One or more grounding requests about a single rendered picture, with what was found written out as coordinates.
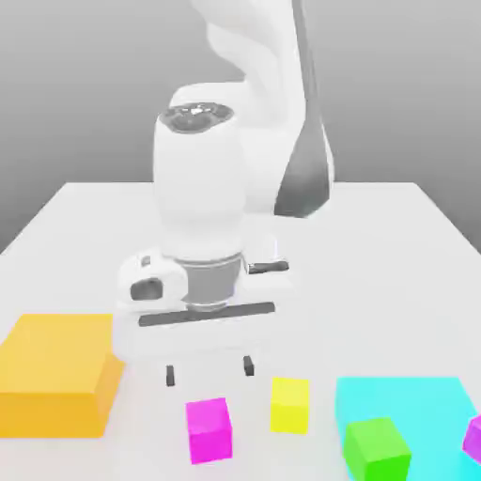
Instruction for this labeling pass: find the small magenta cube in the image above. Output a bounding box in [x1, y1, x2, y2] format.
[184, 396, 234, 466]

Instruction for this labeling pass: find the large orange box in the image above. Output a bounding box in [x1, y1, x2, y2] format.
[0, 313, 126, 440]

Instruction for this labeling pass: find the small green cube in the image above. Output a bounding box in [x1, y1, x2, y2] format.
[343, 415, 413, 481]

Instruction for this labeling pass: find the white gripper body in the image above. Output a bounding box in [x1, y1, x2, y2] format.
[115, 299, 282, 365]

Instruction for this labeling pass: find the small yellow cube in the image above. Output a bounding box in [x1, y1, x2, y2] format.
[269, 376, 310, 436]

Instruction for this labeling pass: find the small purple cube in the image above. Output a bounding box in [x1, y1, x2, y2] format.
[461, 413, 481, 465]

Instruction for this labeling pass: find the large cyan box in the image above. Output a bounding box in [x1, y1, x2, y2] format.
[334, 376, 481, 481]

